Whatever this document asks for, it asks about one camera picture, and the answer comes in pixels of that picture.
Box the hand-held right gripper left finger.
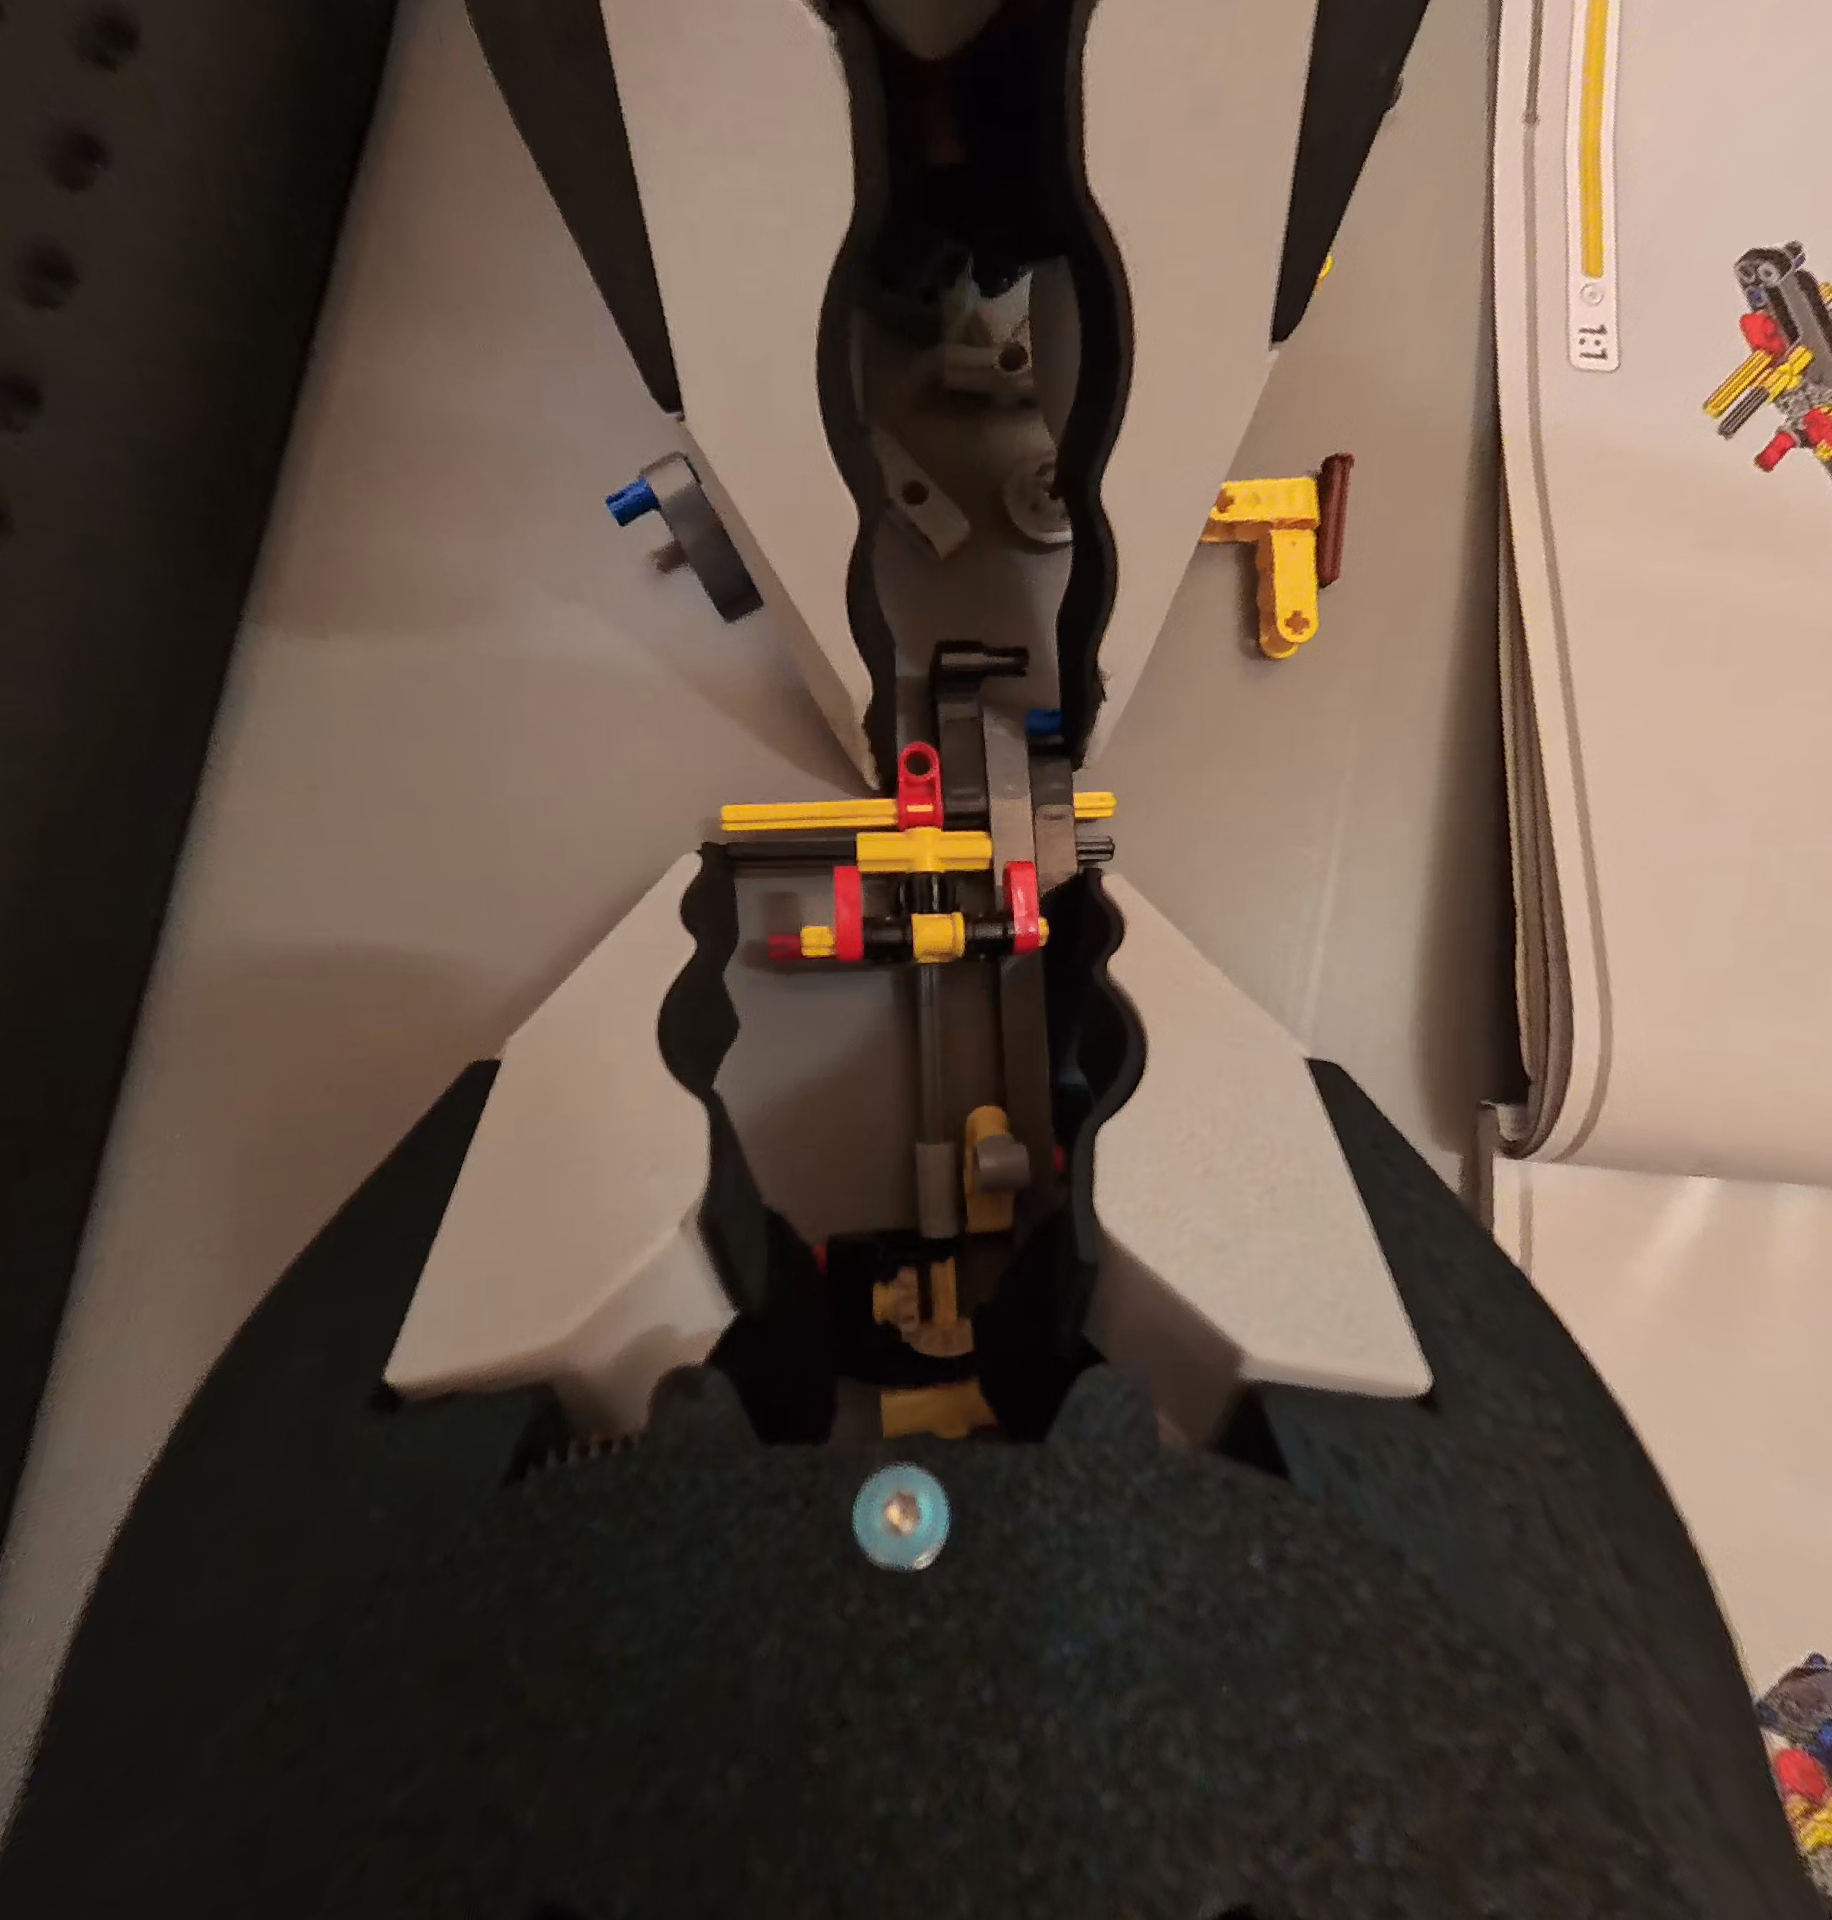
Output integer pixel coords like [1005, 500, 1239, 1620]
[381, 847, 742, 1398]

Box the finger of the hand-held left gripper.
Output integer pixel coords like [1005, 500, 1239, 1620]
[1061, 0, 1318, 749]
[598, 0, 884, 792]

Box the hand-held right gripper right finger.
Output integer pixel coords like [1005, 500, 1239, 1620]
[1066, 870, 1436, 1446]

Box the small grey connector piece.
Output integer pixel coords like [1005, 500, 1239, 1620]
[645, 451, 768, 627]

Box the long yellow lego axle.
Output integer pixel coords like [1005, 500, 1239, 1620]
[717, 792, 1117, 837]

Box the grey lego beam assembly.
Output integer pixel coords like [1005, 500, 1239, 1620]
[697, 643, 1119, 1443]

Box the lego instruction booklet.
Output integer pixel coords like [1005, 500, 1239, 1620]
[1485, 0, 1832, 1920]

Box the yellow lego axle connector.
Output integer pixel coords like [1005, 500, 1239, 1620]
[1252, 525, 1324, 664]

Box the pile of black grey beams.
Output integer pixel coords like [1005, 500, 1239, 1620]
[873, 270, 1042, 562]

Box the black perforated panel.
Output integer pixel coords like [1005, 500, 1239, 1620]
[0, 0, 395, 1653]

